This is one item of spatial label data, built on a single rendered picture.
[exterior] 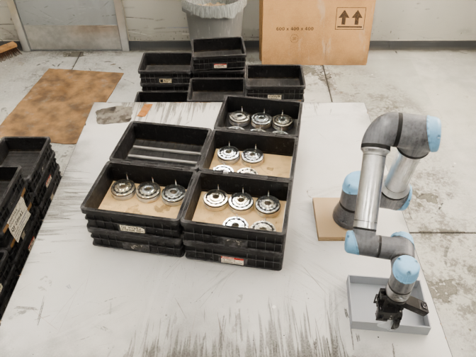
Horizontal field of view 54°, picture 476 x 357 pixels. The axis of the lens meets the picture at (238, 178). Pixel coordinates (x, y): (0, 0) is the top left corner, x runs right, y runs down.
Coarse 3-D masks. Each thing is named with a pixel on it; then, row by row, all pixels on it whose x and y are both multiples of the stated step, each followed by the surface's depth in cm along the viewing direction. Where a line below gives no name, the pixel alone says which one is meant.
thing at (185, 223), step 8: (232, 176) 195; (240, 176) 194; (248, 176) 194; (192, 192) 188; (288, 192) 189; (288, 200) 184; (184, 208) 181; (288, 208) 181; (184, 216) 178; (184, 224) 176; (192, 224) 175; (200, 224) 175; (208, 224) 175; (216, 224) 175; (232, 232) 175; (240, 232) 174; (248, 232) 173; (256, 232) 172; (264, 232) 172; (272, 232) 172; (280, 232) 172
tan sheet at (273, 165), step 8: (216, 152) 222; (240, 152) 222; (216, 160) 218; (240, 160) 218; (264, 160) 218; (272, 160) 218; (280, 160) 218; (288, 160) 218; (232, 168) 214; (240, 168) 214; (256, 168) 214; (264, 168) 214; (272, 168) 214; (280, 168) 213; (288, 168) 213; (280, 176) 209; (288, 176) 209
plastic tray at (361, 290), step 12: (348, 276) 179; (360, 276) 179; (372, 276) 179; (348, 288) 176; (360, 288) 180; (372, 288) 180; (420, 288) 176; (348, 300) 174; (360, 300) 176; (372, 300) 176; (348, 312) 173; (360, 312) 172; (372, 312) 172; (408, 312) 172; (360, 324) 166; (372, 324) 165; (408, 324) 169; (420, 324) 169
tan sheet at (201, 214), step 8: (200, 200) 198; (280, 200) 198; (200, 208) 195; (280, 208) 195; (200, 216) 192; (208, 216) 192; (216, 216) 191; (224, 216) 191; (232, 216) 191; (240, 216) 191; (248, 216) 191; (256, 216) 191; (280, 216) 191; (248, 224) 188; (280, 224) 188
